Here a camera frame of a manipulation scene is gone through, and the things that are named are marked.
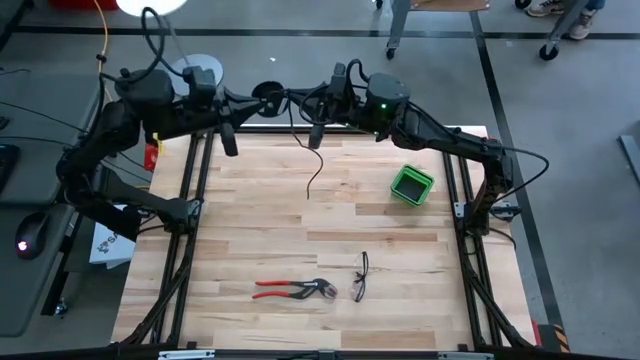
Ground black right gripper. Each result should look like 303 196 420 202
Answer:
286 88 362 150

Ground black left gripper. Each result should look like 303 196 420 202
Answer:
214 88 270 158

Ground black cord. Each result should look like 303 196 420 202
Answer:
252 81 332 200

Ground red tag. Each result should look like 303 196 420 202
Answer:
143 142 161 173

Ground green plastic bin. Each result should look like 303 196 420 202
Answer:
389 163 436 208

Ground wooden top workbench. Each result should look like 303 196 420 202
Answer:
384 0 491 61

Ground red plastic bin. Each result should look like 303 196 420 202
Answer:
48 0 120 11

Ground clear safety glasses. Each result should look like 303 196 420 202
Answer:
349 251 370 304

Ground white printed box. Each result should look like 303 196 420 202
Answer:
88 203 137 271

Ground black computer mouse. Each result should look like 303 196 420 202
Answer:
13 211 50 261

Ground person's shoe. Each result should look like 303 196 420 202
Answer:
525 0 565 19
568 7 600 41

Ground grey metal cart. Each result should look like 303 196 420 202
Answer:
514 0 592 62

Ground grey side desk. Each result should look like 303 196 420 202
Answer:
0 73 107 339

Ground grey metal bar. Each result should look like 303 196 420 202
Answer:
618 133 640 187

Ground black yellow striped block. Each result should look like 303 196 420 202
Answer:
530 319 571 354

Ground black aluminium table frame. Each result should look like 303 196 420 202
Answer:
112 123 539 360

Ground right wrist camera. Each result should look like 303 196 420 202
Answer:
329 62 350 101

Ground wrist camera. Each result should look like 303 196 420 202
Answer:
182 64 220 110
329 62 350 101

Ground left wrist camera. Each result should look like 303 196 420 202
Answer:
182 64 220 110

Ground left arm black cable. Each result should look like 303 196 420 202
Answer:
99 7 167 84

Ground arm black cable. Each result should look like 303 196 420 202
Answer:
492 144 550 201
99 7 167 84

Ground yellow hanging cable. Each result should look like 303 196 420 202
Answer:
92 0 116 106

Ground red-handled black pliers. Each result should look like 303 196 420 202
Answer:
251 277 339 301

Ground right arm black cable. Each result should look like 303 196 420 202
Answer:
492 144 550 201

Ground silver metal bracket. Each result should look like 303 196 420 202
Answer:
437 351 495 360
158 349 216 360

